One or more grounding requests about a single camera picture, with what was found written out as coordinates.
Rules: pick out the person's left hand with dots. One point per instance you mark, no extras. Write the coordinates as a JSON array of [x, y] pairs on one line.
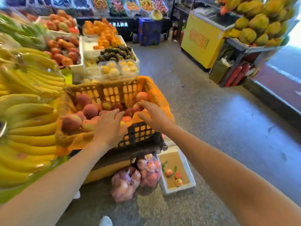
[[108, 132]]

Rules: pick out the person's right hand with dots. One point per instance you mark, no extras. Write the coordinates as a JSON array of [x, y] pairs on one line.
[[156, 120]]

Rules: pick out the person's left thumb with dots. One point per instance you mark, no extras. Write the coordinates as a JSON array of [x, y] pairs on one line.
[[124, 129]]

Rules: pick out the person's right thumb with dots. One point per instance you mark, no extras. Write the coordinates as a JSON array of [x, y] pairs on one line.
[[144, 117]]

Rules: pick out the person's left forearm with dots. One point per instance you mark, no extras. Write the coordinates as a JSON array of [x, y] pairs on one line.
[[47, 190]]

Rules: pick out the person's right forearm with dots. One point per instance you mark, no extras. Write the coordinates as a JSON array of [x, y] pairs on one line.
[[235, 183]]

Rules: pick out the orange net liner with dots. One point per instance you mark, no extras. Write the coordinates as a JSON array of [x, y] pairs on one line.
[[155, 94]]

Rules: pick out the pile of peaches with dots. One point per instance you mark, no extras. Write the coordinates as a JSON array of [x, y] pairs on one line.
[[90, 111]]

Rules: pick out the yellow cardboard box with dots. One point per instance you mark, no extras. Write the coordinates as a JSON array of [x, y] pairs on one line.
[[105, 170]]

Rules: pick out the clear bag of peaches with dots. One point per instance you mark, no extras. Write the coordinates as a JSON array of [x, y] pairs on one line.
[[150, 172], [124, 183]]

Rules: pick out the clear box of yellow fruit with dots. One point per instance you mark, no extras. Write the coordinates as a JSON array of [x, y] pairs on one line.
[[109, 69], [128, 67]]

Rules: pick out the loose peach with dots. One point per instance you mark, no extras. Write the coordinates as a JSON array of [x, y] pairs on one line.
[[168, 172], [178, 182], [178, 175]]

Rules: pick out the pile of dark round fruits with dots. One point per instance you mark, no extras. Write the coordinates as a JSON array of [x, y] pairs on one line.
[[117, 54]]

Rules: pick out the white foam box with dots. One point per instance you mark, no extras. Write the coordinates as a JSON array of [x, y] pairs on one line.
[[185, 171]]

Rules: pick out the white foam crate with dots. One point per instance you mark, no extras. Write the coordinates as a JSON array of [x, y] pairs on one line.
[[78, 68]]

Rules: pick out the person's white shoe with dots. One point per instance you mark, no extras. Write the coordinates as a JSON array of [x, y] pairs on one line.
[[77, 195], [105, 221]]

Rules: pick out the pile of small tangerines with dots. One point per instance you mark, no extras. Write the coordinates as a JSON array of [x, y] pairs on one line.
[[108, 42]]

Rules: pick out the blue plastic crate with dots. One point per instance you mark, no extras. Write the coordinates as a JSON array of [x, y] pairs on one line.
[[150, 31]]

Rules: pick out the black display counter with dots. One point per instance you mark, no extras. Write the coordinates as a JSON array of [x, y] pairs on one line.
[[127, 27]]

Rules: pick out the pile of yellow bananas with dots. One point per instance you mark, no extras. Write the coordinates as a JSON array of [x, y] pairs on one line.
[[30, 115]]

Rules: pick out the yellow chest freezer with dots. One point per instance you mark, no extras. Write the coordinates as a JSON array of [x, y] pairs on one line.
[[202, 42]]

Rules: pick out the red fire extinguisher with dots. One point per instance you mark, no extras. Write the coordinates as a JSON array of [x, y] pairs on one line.
[[242, 74], [232, 76]]

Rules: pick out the pile of red mangoes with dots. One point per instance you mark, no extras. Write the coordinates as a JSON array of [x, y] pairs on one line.
[[62, 51]]

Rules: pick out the pile of oranges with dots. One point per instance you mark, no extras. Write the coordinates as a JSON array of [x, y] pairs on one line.
[[100, 27]]

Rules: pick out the cut yellow melon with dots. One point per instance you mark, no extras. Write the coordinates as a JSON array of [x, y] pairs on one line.
[[156, 15]]

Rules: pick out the grey metal display stand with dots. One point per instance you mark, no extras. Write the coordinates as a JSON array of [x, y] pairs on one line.
[[237, 56]]

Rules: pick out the row of packed fruit trays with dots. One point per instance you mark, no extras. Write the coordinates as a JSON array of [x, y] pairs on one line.
[[129, 5]]

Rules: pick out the pile of red-orange fruits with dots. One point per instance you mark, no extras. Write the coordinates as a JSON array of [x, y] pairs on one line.
[[60, 22]]

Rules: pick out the pile of green vegetables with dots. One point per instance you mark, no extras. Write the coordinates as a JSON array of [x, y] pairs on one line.
[[21, 32]]

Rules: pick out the pile of durians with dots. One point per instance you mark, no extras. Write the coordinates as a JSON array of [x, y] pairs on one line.
[[256, 21]]

